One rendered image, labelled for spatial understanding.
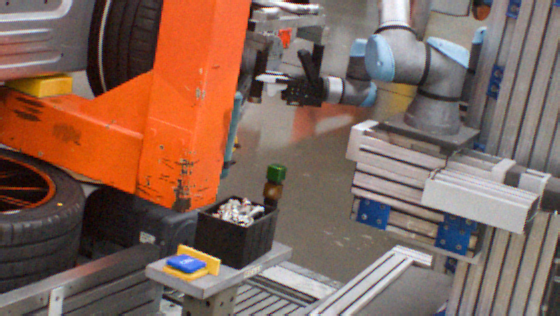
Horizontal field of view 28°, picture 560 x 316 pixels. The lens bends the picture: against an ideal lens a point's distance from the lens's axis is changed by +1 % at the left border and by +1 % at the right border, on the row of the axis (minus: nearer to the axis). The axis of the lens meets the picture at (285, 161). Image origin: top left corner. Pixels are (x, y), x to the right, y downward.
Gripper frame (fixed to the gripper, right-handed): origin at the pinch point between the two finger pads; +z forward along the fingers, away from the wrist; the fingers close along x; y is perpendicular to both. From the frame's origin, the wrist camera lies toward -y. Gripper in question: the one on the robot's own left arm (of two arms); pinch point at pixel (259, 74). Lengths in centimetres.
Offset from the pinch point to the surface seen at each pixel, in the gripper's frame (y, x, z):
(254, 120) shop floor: 83, 262, -74
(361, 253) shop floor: 83, 79, -75
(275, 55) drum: -2.5, 17.3, -8.8
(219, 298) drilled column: 46, -54, 14
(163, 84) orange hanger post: -0.4, -27.7, 31.8
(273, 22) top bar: -14.4, 5.0, -2.9
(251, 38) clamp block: -9.8, 0.4, 3.9
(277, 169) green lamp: 17.4, -33.2, -0.4
